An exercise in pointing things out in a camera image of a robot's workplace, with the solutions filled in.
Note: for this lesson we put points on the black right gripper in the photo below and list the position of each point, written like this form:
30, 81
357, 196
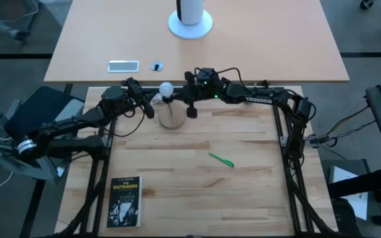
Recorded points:
190, 96

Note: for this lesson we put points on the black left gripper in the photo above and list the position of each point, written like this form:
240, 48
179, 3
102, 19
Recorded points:
137, 94

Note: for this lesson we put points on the white round lightbulb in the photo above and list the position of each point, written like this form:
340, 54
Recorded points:
166, 88

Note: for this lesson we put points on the wooden lamp base black socket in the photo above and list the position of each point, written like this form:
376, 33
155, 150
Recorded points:
172, 119

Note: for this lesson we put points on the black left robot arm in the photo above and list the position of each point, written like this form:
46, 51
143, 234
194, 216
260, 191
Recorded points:
61, 129

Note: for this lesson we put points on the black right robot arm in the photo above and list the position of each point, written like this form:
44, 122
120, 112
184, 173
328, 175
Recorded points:
263, 99

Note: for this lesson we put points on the clear plastic wrapper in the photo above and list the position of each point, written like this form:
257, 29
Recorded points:
155, 98

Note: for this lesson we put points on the white smartphone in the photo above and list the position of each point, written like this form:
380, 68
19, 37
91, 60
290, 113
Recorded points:
123, 66

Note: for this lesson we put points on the white lamp base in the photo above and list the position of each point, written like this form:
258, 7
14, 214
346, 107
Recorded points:
190, 20

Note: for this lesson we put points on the green pen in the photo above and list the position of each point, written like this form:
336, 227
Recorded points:
222, 160

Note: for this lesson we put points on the light wooden desk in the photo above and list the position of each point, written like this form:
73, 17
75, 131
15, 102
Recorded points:
243, 39

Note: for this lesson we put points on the black paperback book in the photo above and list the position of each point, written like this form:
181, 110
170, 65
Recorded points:
124, 201

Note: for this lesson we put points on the black office chair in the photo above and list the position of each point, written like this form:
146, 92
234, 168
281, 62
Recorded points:
41, 105

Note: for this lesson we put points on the white paper sheet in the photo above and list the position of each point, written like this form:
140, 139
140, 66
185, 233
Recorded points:
346, 185

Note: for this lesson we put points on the black caster wheel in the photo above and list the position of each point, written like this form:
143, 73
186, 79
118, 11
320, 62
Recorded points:
366, 4

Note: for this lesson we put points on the black aluminium frame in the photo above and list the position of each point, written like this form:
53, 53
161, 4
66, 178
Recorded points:
277, 125

